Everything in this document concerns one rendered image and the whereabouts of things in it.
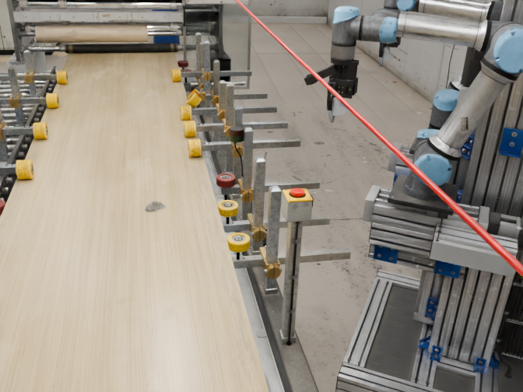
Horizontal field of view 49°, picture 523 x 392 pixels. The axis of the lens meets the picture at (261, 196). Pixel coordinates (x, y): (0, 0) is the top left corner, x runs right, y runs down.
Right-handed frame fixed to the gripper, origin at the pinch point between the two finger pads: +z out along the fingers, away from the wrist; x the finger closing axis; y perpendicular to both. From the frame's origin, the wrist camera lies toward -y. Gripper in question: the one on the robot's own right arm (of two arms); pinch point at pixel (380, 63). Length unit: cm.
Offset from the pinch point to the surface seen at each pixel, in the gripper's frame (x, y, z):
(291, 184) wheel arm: -47, -24, 46
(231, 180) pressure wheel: -63, -45, 41
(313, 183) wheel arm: -42, -16, 46
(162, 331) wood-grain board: -157, -23, 41
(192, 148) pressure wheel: -50, -70, 36
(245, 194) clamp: -65, -38, 45
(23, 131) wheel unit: -65, -152, 36
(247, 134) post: -62, -39, 20
